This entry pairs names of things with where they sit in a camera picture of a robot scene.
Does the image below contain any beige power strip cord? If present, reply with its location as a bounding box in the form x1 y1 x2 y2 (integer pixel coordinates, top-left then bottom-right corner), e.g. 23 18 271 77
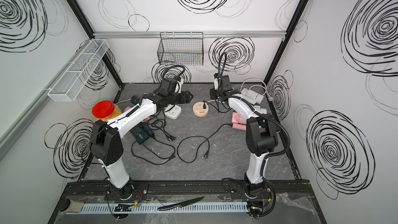
239 78 274 102

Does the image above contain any black kitchen knife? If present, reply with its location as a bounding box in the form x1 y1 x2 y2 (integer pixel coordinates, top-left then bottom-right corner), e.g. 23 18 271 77
158 197 204 211

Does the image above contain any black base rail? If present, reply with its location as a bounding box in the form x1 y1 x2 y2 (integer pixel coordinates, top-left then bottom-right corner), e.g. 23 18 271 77
61 179 314 202

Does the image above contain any black wire basket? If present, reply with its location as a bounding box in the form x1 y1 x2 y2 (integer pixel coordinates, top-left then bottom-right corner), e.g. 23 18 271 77
157 32 204 65

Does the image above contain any pink hair dryer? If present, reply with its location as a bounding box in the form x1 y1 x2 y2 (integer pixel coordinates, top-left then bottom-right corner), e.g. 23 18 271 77
232 112 246 131

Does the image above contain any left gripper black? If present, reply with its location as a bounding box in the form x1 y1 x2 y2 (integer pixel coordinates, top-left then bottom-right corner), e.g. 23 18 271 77
168 91 195 107

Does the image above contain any white wire shelf basket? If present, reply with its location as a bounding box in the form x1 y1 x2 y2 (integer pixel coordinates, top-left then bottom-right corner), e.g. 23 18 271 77
47 39 109 102

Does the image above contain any white hair dryer back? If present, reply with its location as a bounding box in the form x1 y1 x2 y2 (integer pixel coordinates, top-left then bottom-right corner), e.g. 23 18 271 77
241 88 264 105

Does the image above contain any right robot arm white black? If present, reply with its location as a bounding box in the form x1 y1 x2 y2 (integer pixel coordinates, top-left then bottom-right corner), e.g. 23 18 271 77
210 72 291 197

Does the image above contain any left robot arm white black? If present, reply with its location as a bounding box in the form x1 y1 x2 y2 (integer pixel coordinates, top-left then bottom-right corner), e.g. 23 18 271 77
90 78 193 200

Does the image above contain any round beige power strip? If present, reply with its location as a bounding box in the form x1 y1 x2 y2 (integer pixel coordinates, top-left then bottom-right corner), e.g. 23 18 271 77
193 102 209 117

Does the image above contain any white vent strip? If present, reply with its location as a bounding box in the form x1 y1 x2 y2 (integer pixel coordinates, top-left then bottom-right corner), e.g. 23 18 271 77
77 202 248 215

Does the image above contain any white square power strip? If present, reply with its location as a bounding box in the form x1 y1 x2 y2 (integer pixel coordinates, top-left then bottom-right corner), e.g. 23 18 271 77
163 104 182 120

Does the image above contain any jar with red lid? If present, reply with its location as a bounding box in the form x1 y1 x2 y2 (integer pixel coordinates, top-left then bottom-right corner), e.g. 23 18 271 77
92 101 122 122

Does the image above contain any white hair dryer middle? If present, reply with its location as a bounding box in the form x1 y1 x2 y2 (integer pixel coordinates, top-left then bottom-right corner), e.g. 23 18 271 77
254 106 267 115

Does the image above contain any white hair dryer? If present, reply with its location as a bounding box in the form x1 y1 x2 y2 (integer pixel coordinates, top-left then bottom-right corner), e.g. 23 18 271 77
241 88 264 105
254 106 267 115

